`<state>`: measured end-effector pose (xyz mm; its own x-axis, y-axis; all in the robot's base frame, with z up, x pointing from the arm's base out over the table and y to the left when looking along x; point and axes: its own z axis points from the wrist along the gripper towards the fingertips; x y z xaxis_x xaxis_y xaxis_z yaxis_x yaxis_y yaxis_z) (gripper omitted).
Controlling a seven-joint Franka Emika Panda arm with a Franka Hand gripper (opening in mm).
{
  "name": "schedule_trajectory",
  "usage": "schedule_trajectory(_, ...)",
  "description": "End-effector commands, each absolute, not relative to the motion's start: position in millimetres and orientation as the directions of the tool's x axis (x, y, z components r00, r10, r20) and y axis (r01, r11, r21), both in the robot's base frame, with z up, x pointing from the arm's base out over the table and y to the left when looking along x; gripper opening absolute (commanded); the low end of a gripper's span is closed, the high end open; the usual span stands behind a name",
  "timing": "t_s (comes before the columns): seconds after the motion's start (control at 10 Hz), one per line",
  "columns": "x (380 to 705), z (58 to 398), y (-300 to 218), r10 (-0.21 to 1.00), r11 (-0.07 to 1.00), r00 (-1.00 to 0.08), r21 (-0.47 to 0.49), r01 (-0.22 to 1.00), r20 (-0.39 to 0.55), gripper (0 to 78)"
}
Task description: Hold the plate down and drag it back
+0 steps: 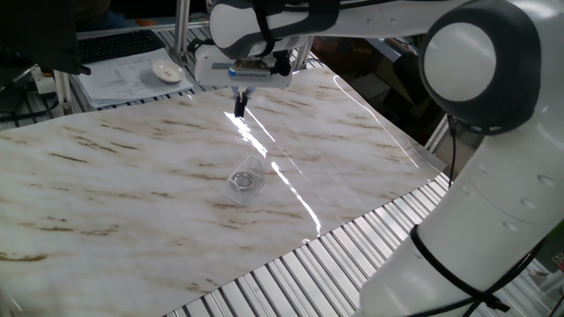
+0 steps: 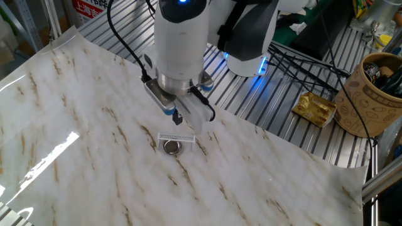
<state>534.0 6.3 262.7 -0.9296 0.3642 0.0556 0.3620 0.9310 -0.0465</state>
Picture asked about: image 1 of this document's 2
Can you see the white box with orange button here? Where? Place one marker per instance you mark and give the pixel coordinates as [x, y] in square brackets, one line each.
[43, 83]

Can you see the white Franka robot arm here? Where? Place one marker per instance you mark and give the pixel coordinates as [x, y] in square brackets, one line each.
[458, 61]

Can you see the black monitor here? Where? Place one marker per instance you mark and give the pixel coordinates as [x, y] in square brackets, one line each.
[35, 35]

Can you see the small white ceramic dish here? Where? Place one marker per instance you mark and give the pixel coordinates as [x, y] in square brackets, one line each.
[168, 71]

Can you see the stack of printed papers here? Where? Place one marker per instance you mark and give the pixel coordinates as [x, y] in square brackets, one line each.
[114, 79]

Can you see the aluminium frame post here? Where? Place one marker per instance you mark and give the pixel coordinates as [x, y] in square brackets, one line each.
[436, 136]
[63, 92]
[181, 31]

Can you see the marble pattern sheet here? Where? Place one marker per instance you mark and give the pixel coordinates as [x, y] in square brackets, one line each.
[132, 198]

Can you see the green object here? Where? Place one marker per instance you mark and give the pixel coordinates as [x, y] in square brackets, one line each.
[557, 242]

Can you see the binder clip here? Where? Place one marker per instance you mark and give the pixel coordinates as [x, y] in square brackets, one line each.
[558, 260]

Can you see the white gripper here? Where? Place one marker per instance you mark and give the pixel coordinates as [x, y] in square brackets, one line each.
[211, 70]

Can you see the small orange item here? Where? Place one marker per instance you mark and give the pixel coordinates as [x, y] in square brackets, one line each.
[145, 22]

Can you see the black keyboard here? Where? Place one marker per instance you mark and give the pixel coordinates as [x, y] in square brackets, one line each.
[119, 44]

